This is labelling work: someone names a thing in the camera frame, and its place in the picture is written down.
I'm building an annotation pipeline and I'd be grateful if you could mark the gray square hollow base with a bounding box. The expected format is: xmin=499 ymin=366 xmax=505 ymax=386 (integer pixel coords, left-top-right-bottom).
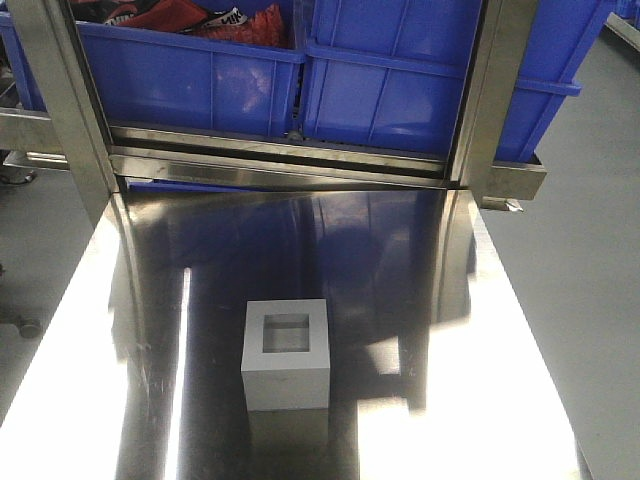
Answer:
xmin=241 ymin=299 xmax=331 ymax=411

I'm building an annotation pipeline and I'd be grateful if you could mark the blue bin right on rack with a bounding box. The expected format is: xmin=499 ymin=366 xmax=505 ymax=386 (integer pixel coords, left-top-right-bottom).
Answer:
xmin=301 ymin=1 xmax=614 ymax=163

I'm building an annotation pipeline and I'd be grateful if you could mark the blue bin with red items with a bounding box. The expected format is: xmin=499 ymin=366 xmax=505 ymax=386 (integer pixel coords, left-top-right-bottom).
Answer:
xmin=77 ymin=1 xmax=305 ymax=137

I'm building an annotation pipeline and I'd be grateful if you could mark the red fabric item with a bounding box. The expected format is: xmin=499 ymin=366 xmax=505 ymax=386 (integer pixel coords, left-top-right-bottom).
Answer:
xmin=70 ymin=1 xmax=288 ymax=48

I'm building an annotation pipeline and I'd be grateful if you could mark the stainless steel rack frame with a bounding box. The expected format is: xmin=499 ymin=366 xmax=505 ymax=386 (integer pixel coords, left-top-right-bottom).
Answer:
xmin=1 ymin=1 xmax=545 ymax=223

